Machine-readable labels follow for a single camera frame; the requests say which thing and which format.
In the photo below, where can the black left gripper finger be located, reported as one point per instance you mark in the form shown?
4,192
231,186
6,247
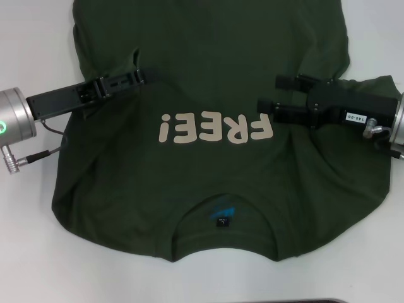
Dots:
123,79
123,90

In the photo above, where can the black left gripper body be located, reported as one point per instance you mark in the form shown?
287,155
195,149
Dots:
53,101

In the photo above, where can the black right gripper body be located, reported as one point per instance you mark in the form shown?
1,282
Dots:
363,104

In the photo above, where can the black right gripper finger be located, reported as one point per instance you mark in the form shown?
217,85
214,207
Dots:
290,113
285,81

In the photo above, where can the dark green FREE T-shirt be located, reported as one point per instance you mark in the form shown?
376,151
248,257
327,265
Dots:
202,47

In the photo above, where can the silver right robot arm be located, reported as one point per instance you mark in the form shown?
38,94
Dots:
399,126

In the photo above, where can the dark grey torso edge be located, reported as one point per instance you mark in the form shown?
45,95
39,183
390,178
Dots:
315,301

